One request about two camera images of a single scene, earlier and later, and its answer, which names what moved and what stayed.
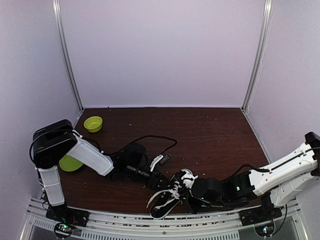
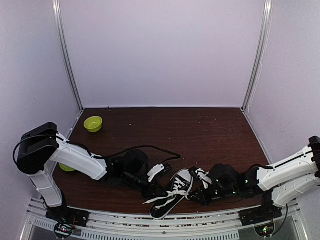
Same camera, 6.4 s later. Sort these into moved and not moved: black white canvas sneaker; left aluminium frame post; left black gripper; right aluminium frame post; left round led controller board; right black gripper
Moved: left black gripper; right black gripper
Not moved: black white canvas sneaker; right aluminium frame post; left aluminium frame post; left round led controller board
